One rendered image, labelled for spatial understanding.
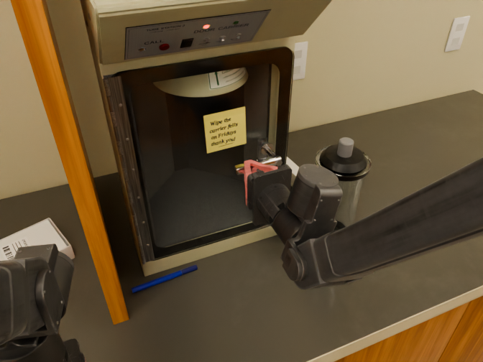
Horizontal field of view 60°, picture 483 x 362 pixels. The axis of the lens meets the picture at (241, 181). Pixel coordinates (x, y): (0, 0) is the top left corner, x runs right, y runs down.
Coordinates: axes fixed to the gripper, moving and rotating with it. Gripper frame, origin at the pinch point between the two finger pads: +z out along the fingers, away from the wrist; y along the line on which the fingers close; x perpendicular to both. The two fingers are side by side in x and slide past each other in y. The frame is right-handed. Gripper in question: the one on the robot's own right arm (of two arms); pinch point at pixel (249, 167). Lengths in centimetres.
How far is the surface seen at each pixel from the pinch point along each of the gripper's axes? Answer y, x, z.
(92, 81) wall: 0, 21, 49
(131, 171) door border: 1.9, 19.7, 4.6
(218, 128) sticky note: 6.5, 4.0, 4.4
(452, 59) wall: -14, -102, 49
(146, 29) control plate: 27.2, 15.3, -3.0
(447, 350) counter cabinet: -59, -48, -21
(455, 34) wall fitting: -4, -99, 48
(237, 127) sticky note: 6.0, 0.4, 4.4
